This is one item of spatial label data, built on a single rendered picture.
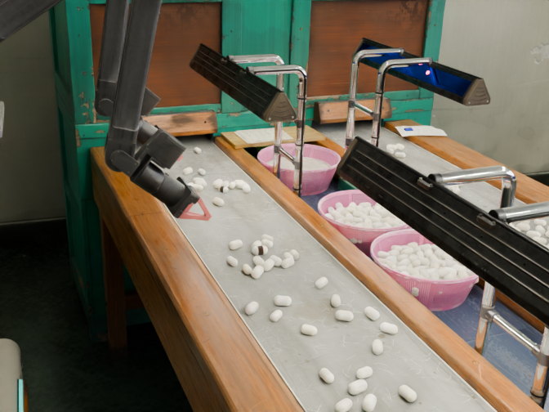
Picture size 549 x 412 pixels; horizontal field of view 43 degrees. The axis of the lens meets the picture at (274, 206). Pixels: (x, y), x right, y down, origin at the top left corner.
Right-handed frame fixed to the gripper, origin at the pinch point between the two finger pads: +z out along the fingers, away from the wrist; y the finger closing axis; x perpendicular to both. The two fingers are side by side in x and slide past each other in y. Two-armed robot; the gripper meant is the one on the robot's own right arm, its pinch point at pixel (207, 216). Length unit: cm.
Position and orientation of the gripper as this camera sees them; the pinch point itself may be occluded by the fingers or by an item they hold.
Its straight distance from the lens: 158.3
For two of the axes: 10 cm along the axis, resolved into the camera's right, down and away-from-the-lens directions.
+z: 6.8, 5.0, 5.4
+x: -6.3, 7.7, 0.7
